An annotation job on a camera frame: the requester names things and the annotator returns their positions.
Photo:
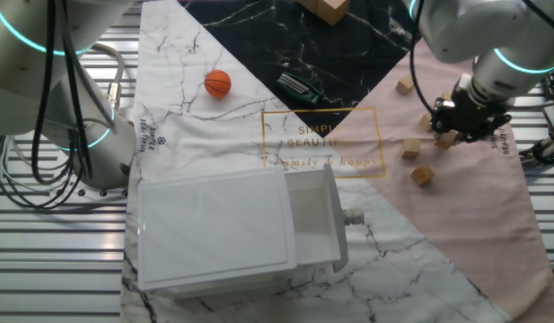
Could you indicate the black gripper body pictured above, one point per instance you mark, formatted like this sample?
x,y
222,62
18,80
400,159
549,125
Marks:
x,y
472,117

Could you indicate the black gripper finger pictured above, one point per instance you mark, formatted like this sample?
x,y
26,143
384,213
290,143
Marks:
x,y
465,136
438,122

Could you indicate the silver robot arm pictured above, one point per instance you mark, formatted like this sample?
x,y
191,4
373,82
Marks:
x,y
97,143

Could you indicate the marble and pink tablecloth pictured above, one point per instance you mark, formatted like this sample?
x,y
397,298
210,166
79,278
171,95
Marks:
x,y
460,224

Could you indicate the large wooden block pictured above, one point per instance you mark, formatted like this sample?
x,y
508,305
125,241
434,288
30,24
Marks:
x,y
306,3
332,9

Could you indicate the white drawer with knob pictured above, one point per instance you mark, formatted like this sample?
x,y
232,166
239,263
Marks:
x,y
312,215

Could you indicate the orange mini basketball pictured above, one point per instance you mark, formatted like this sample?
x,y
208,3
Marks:
x,y
217,84

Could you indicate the white drawer cabinet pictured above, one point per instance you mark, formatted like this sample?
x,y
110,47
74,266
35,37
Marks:
x,y
213,224

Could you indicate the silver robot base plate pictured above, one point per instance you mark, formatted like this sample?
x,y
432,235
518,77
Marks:
x,y
92,193

